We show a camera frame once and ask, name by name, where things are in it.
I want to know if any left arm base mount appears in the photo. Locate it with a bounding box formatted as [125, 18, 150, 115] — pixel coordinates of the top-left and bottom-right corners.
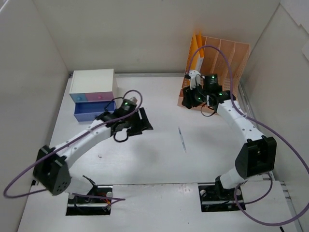
[66, 196, 111, 216]

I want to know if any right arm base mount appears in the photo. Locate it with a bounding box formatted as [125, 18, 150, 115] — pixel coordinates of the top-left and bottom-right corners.
[198, 183, 240, 213]

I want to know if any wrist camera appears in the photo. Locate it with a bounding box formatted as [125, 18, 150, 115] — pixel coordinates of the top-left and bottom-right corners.
[129, 97, 138, 104]
[185, 70, 203, 90]

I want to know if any blue clear pen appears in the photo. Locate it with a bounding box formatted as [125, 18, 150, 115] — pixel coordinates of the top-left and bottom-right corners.
[178, 127, 186, 153]

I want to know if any white drawer box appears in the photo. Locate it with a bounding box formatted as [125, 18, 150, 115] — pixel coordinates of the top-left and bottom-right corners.
[70, 69, 118, 98]

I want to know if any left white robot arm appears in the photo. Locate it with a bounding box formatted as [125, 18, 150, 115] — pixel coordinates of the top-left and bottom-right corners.
[33, 99, 153, 203]

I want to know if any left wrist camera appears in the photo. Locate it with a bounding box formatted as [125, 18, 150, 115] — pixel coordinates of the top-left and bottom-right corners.
[129, 97, 138, 104]

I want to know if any dark blue drawer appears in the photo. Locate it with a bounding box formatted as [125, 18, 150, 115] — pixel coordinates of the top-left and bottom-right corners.
[74, 101, 116, 122]

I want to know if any orange folder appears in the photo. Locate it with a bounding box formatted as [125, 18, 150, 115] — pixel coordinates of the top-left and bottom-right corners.
[186, 32, 206, 71]

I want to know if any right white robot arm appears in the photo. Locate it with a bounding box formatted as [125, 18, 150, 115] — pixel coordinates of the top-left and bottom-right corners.
[182, 70, 277, 199]

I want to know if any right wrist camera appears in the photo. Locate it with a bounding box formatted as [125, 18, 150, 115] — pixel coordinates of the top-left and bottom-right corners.
[185, 70, 203, 90]

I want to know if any pink drawer with knob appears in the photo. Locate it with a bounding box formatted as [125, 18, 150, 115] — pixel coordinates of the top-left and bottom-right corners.
[85, 92, 114, 102]

